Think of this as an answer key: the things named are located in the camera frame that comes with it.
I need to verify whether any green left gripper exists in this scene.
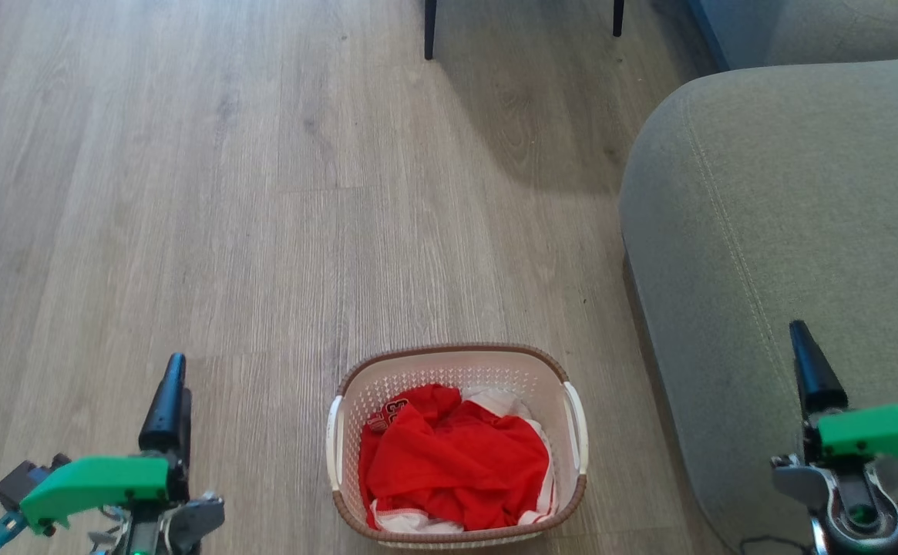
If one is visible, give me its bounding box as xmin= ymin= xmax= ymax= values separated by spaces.
xmin=20 ymin=353 xmax=193 ymax=537

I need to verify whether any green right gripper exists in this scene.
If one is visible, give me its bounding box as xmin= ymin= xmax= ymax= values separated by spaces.
xmin=789 ymin=320 xmax=898 ymax=475

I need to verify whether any white brown-rimmed laundry basket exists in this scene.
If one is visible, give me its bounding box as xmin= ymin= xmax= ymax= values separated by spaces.
xmin=325 ymin=343 xmax=590 ymax=550

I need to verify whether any grey fabric sofa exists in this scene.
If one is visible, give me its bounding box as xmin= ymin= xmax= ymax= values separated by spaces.
xmin=619 ymin=57 xmax=898 ymax=555

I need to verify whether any red jersey garment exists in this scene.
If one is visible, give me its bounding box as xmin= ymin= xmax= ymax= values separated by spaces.
xmin=358 ymin=383 xmax=552 ymax=532

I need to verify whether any grey blue sofa section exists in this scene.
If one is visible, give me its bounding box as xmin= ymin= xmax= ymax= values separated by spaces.
xmin=686 ymin=0 xmax=898 ymax=72

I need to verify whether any thin black cable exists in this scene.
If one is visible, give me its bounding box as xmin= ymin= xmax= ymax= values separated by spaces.
xmin=739 ymin=535 xmax=813 ymax=555

